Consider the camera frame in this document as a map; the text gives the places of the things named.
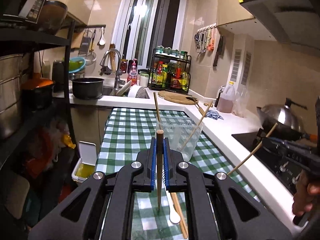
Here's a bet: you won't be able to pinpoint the wooden chopstick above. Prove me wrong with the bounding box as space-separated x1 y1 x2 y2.
227 122 279 176
153 92 162 129
171 192 189 239
156 129 164 210
178 100 213 151

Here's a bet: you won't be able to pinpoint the white striped spoon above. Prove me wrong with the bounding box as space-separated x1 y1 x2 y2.
166 191 181 224

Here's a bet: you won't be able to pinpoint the chrome kitchen faucet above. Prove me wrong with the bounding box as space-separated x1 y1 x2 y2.
100 48 125 90

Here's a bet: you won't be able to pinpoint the hanging kitchen utensils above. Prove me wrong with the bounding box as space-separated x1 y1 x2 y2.
194 23 216 54

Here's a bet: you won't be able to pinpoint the person right hand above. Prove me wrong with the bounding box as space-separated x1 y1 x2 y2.
292 171 319 217

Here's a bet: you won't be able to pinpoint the black gas stove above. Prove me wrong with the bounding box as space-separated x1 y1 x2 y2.
232 130 303 194

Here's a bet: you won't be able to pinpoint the white trash bin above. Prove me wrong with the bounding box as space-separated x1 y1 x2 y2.
72 141 97 185

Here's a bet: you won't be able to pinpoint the steel wok lid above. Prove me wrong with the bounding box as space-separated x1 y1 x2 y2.
257 98 308 133

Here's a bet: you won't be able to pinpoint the clear plastic utensil holder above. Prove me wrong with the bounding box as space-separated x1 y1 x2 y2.
156 116 203 162

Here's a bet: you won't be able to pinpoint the blue rag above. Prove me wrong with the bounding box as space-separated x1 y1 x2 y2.
206 109 223 120

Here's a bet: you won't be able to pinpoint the plastic oil jug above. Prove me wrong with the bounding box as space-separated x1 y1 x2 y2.
217 81 236 113

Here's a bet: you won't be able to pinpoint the round wooden cutting board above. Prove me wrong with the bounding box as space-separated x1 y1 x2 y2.
158 90 199 105

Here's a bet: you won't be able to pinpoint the black shelf unit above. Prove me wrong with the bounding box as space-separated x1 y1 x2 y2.
1 20 75 168

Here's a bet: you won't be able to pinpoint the white dish in sink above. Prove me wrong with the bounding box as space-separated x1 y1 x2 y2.
115 81 150 99

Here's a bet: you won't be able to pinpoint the black cooking pot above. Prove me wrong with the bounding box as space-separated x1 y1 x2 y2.
72 77 104 100

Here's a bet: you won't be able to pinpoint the black spice rack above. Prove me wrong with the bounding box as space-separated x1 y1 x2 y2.
148 49 191 94

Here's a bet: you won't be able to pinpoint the white lidded jar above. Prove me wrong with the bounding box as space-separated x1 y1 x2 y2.
139 72 149 87

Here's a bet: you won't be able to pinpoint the pink dish soap bottle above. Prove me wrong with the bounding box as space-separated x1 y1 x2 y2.
127 59 138 86

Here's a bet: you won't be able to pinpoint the green and blue basins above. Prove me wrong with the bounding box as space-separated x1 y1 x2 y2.
69 57 86 73

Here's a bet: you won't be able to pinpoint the hanging cleaver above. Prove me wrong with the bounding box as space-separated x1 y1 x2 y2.
213 35 223 67

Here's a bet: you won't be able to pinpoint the range hood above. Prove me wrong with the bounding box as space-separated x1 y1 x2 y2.
216 0 320 55

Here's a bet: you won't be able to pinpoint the metal grater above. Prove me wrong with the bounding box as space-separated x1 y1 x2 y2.
78 29 93 56

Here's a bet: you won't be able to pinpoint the white hanging ladle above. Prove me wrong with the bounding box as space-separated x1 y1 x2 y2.
98 27 106 47

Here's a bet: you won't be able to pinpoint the dark bowl on shelf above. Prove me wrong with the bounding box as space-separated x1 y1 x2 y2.
37 0 68 35

